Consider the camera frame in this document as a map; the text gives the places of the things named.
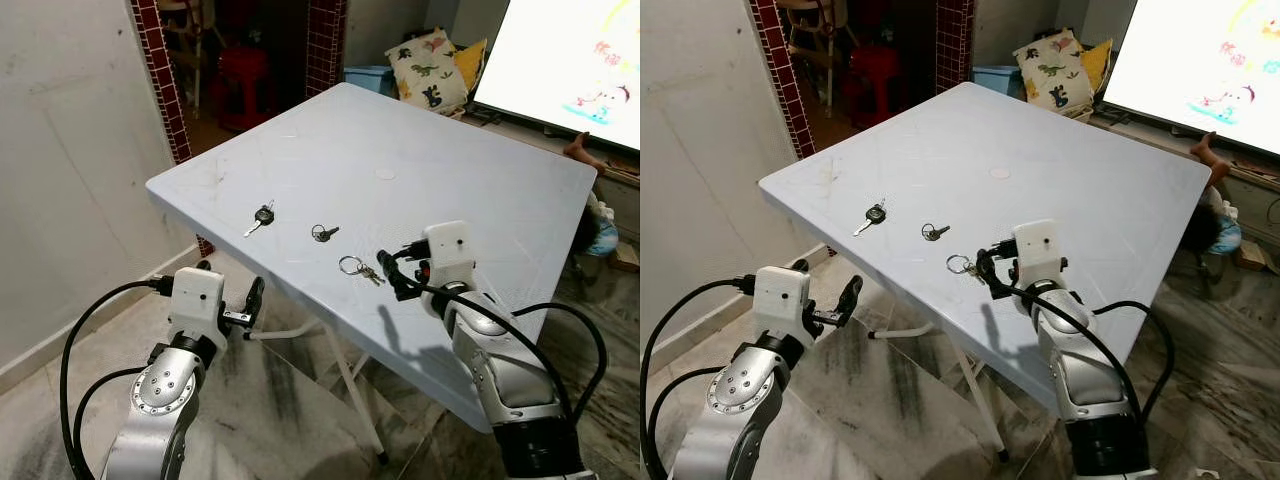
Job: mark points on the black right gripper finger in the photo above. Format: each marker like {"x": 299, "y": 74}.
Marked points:
{"x": 392, "y": 275}
{"x": 990, "y": 274}

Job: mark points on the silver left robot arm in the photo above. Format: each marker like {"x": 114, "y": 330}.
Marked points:
{"x": 160, "y": 400}
{"x": 735, "y": 395}

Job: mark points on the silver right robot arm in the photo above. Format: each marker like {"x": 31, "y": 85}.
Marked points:
{"x": 1085, "y": 375}
{"x": 510, "y": 375}

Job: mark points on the small black-headed key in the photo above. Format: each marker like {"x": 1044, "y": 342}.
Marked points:
{"x": 320, "y": 234}
{"x": 930, "y": 233}

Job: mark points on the large black-headed key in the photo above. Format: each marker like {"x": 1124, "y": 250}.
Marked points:
{"x": 264, "y": 214}
{"x": 876, "y": 212}

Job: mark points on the white plastic folding table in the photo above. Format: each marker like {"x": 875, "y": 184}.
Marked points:
{"x": 420, "y": 160}
{"x": 1040, "y": 160}

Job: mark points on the child in blue clothes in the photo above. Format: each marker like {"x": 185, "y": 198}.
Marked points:
{"x": 603, "y": 240}
{"x": 1225, "y": 235}

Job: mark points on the blue plastic bin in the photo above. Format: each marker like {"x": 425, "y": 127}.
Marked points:
{"x": 365, "y": 78}
{"x": 993, "y": 78}

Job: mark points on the dinosaur print pillow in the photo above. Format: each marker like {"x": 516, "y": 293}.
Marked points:
{"x": 1052, "y": 70}
{"x": 425, "y": 70}

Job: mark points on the yellow pillow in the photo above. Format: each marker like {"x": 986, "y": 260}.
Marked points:
{"x": 472, "y": 62}
{"x": 1098, "y": 62}

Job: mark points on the wooden television cabinet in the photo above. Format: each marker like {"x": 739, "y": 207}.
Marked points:
{"x": 1255, "y": 180}
{"x": 625, "y": 172}

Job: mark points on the red plastic stool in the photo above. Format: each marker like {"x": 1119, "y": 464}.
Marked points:
{"x": 243, "y": 65}
{"x": 875, "y": 65}

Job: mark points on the large television screen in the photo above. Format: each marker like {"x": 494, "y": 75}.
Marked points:
{"x": 1180, "y": 50}
{"x": 560, "y": 50}

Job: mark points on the wooden chair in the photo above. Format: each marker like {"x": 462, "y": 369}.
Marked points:
{"x": 805, "y": 15}
{"x": 185, "y": 15}

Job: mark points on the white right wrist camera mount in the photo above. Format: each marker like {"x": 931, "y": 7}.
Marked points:
{"x": 1040, "y": 250}
{"x": 450, "y": 255}

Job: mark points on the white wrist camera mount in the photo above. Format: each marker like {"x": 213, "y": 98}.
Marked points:
{"x": 780, "y": 298}
{"x": 450, "y": 255}
{"x": 1040, "y": 250}
{"x": 195, "y": 300}

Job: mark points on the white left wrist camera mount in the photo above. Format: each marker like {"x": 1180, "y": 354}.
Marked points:
{"x": 780, "y": 298}
{"x": 195, "y": 300}

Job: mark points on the red tiled door post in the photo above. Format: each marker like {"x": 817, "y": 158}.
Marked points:
{"x": 155, "y": 60}
{"x": 325, "y": 45}
{"x": 780, "y": 70}
{"x": 955, "y": 45}

